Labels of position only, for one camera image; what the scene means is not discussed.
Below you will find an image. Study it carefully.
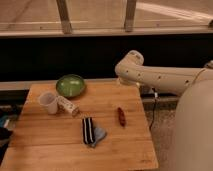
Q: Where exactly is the red chili pepper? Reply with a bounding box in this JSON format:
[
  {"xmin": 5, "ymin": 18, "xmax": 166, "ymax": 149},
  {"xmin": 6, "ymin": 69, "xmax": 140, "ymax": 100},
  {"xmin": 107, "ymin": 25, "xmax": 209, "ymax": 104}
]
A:
[{"xmin": 117, "ymin": 107, "xmax": 126, "ymax": 127}]

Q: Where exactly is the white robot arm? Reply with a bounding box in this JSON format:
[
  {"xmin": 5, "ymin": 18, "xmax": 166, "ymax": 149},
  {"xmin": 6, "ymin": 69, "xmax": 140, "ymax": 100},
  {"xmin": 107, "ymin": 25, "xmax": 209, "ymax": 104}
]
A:
[{"xmin": 115, "ymin": 50, "xmax": 213, "ymax": 171}]

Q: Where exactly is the green bowl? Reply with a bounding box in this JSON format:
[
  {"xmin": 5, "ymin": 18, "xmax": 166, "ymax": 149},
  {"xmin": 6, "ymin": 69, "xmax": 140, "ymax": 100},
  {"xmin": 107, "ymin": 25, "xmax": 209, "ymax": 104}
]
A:
[{"xmin": 56, "ymin": 74, "xmax": 86, "ymax": 98}]

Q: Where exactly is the black white striped cloth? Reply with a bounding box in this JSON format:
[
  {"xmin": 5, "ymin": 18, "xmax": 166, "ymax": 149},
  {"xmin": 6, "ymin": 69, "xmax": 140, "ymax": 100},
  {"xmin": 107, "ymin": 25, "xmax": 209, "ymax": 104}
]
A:
[{"xmin": 82, "ymin": 117, "xmax": 95, "ymax": 145}]

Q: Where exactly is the white patterned can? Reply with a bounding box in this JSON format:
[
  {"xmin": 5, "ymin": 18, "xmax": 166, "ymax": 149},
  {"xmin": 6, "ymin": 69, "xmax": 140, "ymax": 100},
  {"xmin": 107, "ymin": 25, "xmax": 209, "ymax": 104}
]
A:
[{"xmin": 57, "ymin": 96, "xmax": 79, "ymax": 116}]

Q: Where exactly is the light blue cloth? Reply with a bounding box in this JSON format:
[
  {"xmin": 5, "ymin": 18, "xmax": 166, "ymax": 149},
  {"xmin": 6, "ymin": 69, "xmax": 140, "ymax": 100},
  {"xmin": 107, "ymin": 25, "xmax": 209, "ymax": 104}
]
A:
[{"xmin": 91, "ymin": 126, "xmax": 107, "ymax": 148}]

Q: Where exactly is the white plastic cup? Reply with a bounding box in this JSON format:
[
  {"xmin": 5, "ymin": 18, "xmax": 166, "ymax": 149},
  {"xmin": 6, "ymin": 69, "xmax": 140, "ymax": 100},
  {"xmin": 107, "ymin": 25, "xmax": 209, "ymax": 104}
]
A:
[{"xmin": 38, "ymin": 92, "xmax": 58, "ymax": 115}]

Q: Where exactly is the black cable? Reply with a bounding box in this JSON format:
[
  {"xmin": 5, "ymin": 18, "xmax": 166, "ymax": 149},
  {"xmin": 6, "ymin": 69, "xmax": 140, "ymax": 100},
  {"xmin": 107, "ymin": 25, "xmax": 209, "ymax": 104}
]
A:
[{"xmin": 148, "ymin": 88, "xmax": 158, "ymax": 132}]

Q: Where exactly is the right window frame post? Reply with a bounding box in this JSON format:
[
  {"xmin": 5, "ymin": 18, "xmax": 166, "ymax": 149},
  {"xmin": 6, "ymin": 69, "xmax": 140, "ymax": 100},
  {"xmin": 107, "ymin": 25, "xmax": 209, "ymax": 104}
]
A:
[{"xmin": 124, "ymin": 0, "xmax": 137, "ymax": 32}]

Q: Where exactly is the window frame post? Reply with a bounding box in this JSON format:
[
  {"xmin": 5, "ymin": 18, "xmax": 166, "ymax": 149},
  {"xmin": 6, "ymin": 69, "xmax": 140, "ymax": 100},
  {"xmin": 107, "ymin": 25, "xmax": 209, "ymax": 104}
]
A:
[
  {"xmin": 56, "ymin": 0, "xmax": 72, "ymax": 34},
  {"xmin": 124, "ymin": 0, "xmax": 137, "ymax": 32}
]

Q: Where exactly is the left window frame post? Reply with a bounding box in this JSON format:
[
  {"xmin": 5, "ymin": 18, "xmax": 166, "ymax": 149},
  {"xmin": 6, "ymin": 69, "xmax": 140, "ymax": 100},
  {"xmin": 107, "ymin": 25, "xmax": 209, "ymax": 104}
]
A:
[{"xmin": 56, "ymin": 0, "xmax": 72, "ymax": 34}]

